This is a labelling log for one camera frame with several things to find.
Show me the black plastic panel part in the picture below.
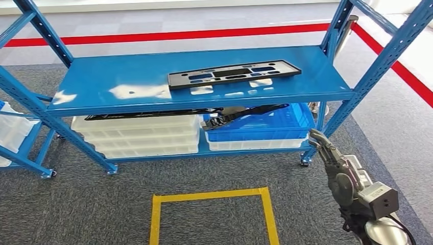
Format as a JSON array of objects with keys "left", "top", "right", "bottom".
[{"left": 167, "top": 60, "right": 302, "bottom": 91}]

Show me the black ribbed plastic part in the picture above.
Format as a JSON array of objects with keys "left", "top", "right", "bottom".
[{"left": 200, "top": 104, "right": 291, "bottom": 132}]

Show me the blue metal shelf rack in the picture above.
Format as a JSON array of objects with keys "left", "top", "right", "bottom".
[
  {"left": 0, "top": 0, "right": 433, "bottom": 177},
  {"left": 0, "top": 94, "right": 58, "bottom": 179}
]

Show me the blue plastic crate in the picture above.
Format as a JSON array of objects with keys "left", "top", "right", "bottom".
[{"left": 203, "top": 103, "right": 316, "bottom": 143}]

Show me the red barrier belt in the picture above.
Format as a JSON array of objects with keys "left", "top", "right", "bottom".
[{"left": 3, "top": 22, "right": 330, "bottom": 48}]

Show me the silver floor outlet box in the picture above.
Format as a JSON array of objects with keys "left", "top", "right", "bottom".
[
  {"left": 344, "top": 154, "right": 364, "bottom": 170},
  {"left": 353, "top": 168, "right": 374, "bottom": 188}
]

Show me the silver stanchion post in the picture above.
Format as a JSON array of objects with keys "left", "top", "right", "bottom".
[{"left": 308, "top": 14, "right": 359, "bottom": 117}]

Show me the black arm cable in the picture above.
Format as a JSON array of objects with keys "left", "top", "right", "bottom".
[{"left": 389, "top": 213, "right": 417, "bottom": 245}]

